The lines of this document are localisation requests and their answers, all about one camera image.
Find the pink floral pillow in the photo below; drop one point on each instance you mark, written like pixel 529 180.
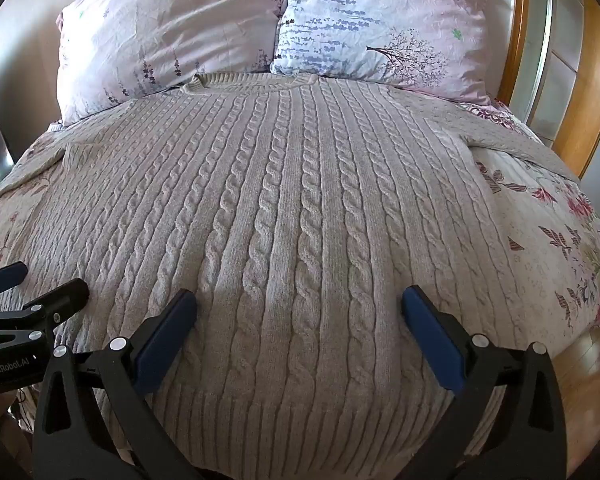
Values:
pixel 170 30

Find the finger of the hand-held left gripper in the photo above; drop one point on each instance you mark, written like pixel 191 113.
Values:
pixel 62 299
pixel 7 277

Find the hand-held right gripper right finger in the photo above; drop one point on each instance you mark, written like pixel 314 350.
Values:
pixel 432 341

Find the white pillow with tree print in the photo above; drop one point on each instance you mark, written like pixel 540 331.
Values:
pixel 380 20

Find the floral bedspread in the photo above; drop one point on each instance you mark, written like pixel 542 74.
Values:
pixel 555 240

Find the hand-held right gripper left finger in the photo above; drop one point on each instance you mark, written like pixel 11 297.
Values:
pixel 165 341

